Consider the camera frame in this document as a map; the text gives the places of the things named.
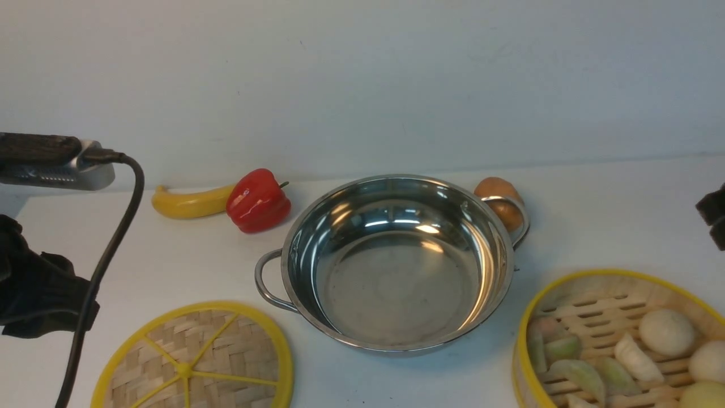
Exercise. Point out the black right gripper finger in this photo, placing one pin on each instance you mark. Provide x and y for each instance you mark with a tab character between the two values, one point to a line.
711	210

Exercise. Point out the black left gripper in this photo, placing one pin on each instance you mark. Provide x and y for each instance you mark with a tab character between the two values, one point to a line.
40	292

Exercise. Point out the woven bamboo steamer lid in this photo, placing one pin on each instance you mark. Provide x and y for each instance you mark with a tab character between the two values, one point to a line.
212	354

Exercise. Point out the bamboo steamer basket yellow rim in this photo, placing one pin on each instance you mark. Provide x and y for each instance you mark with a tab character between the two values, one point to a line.
599	306

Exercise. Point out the stainless steel pot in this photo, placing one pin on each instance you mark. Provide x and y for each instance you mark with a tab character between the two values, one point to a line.
396	264

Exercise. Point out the white round bun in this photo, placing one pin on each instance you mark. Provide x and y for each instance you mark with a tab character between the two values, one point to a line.
667	332
707	363

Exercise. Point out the yellow banana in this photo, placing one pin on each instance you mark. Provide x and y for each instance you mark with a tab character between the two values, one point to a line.
190	205

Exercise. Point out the white dumpling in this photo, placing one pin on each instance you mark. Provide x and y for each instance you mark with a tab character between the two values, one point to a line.
638	364

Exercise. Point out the yellow round bun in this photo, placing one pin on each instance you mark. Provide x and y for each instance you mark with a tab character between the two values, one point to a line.
703	394

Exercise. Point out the light green dumpling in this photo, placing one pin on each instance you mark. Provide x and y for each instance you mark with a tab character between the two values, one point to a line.
618	381

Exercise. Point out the brown onion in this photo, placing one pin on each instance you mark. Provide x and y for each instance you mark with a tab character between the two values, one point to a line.
498	190

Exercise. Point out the pink green dumpling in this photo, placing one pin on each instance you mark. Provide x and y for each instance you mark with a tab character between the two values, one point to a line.
548	328

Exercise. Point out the pale green dumpling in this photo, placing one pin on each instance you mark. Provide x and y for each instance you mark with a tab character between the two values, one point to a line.
583	375

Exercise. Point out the red bell pepper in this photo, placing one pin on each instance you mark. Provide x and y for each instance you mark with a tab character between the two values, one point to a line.
258	202

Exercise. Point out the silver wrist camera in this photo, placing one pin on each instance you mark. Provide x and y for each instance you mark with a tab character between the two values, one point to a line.
52	161

